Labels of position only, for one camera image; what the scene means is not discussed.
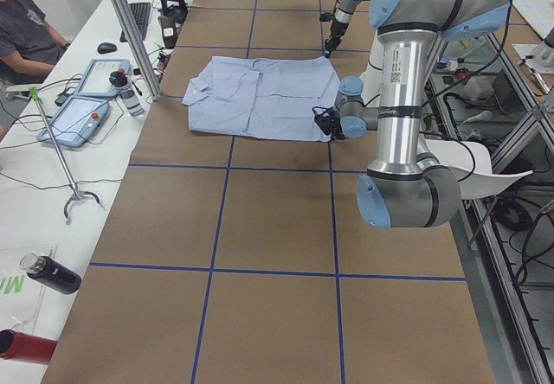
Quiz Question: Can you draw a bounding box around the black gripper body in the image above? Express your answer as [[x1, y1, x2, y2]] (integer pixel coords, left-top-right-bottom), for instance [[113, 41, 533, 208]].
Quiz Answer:
[[326, 20, 346, 49], [328, 121, 345, 140]]

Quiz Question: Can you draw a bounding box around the light blue striped shirt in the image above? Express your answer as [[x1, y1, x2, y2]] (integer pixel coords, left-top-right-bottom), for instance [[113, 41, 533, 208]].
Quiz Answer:
[[182, 56, 339, 142]]

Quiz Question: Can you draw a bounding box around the white plastic chair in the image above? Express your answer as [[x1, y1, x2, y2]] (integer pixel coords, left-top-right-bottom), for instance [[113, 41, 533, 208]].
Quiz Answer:
[[426, 139, 532, 200]]

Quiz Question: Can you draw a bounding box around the black box with label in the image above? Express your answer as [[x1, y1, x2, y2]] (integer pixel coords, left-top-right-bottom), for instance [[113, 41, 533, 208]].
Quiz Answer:
[[158, 16, 178, 49]]

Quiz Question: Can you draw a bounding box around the black computer keyboard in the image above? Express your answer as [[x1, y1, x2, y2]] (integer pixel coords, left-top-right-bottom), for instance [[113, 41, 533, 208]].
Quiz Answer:
[[129, 2, 151, 40]]

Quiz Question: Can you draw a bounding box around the clear water bottle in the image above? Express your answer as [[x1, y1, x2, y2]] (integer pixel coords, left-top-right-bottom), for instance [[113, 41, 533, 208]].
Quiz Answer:
[[109, 70, 145, 117]]

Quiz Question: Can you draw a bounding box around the black computer mouse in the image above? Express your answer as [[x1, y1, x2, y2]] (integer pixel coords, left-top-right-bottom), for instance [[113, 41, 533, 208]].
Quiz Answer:
[[97, 42, 118, 54]]

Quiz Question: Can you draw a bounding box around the upper blue teach pendant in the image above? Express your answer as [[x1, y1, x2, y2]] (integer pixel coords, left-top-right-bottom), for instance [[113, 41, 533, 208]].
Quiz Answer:
[[74, 59, 131, 99]]

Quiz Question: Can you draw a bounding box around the blue teach pendant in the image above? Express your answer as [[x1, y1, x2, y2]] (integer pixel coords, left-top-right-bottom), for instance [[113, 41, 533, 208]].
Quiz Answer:
[[74, 59, 131, 99], [49, 96, 110, 148]]

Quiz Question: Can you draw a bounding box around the lower blue teach pendant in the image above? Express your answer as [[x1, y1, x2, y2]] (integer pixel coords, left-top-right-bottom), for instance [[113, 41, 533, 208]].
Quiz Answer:
[[49, 96, 110, 148]]

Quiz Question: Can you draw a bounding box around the metal reacher grabber tool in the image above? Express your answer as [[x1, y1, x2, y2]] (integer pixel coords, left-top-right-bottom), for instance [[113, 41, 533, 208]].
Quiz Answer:
[[29, 86, 104, 225]]

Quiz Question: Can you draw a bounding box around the seated person grey shirt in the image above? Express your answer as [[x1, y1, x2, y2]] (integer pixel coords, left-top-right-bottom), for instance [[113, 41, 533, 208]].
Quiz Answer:
[[0, 0, 70, 128]]

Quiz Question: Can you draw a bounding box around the black thermos bottle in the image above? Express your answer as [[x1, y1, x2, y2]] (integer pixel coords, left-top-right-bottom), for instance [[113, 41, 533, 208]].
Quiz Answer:
[[19, 253, 81, 295]]

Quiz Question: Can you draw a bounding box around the red thermos bottle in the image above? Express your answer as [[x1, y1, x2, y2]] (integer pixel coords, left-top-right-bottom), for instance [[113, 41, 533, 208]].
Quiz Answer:
[[1, 330, 57, 365]]

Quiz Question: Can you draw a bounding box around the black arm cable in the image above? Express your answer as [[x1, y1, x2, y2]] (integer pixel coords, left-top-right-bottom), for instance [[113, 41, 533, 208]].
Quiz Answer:
[[417, 0, 519, 184]]

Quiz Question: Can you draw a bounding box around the aluminium frame post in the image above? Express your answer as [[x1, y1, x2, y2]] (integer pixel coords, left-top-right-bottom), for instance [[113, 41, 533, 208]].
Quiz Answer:
[[111, 0, 162, 101]]

